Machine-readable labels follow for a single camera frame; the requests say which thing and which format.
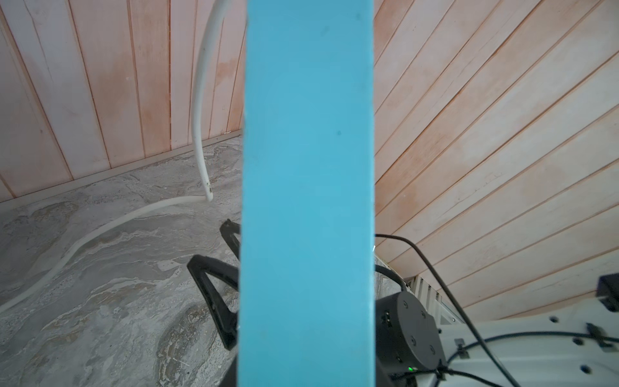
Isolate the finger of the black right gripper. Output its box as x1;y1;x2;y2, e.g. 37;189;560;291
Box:
187;255;240;351
219;219;240;259

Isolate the blue power strip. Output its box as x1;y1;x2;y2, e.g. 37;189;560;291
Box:
238;1;376;386

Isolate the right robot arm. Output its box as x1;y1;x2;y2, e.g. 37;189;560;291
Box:
187;215;618;386

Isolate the white cord of strip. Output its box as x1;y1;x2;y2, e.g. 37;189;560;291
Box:
0;0;235;314

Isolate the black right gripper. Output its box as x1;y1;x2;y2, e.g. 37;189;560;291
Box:
375;265;447;386

